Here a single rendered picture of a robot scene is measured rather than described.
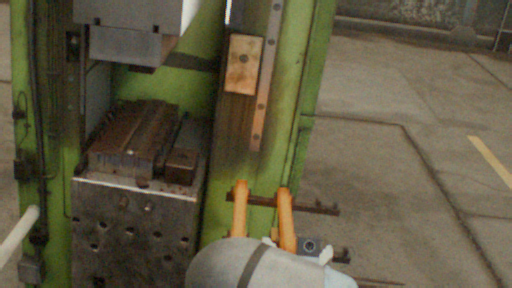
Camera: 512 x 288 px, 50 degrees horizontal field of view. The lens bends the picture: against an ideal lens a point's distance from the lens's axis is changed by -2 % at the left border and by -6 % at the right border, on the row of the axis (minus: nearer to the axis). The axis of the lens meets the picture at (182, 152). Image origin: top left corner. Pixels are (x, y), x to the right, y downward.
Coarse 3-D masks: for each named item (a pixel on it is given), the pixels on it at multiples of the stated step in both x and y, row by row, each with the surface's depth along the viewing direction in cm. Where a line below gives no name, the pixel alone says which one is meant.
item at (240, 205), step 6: (240, 180) 156; (246, 180) 156; (240, 186) 153; (246, 186) 154; (240, 192) 151; (246, 192) 151; (240, 198) 148; (246, 198) 148; (240, 204) 145; (246, 204) 146; (234, 210) 143; (240, 210) 143; (234, 216) 140; (240, 216) 140; (234, 222) 138; (240, 222) 138; (234, 228) 135; (240, 228) 136; (234, 234) 133; (240, 234) 133
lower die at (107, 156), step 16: (128, 112) 191; (144, 112) 189; (160, 112) 192; (176, 112) 196; (112, 128) 181; (128, 128) 180; (96, 144) 170; (112, 144) 169; (144, 144) 170; (160, 144) 172; (96, 160) 167; (112, 160) 166; (128, 160) 165; (144, 160) 164; (128, 176) 168; (144, 176) 167
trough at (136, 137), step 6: (156, 102) 199; (150, 108) 196; (156, 108) 197; (150, 114) 192; (144, 120) 187; (150, 120) 187; (138, 126) 181; (144, 126) 183; (138, 132) 179; (144, 132) 179; (132, 138) 174; (138, 138) 175; (132, 144) 171; (138, 144) 171; (126, 150) 167; (132, 150) 167; (132, 156) 164
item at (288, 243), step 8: (280, 192) 152; (288, 192) 153; (280, 200) 149; (288, 200) 149; (280, 208) 145; (288, 208) 146; (280, 216) 143; (288, 216) 142; (280, 224) 141; (288, 224) 139; (280, 232) 139; (288, 232) 136; (288, 240) 133; (288, 248) 130
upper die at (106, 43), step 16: (96, 32) 149; (112, 32) 148; (128, 32) 147; (144, 32) 146; (96, 48) 151; (112, 48) 150; (128, 48) 149; (144, 48) 148; (160, 48) 148; (144, 64) 150; (160, 64) 150
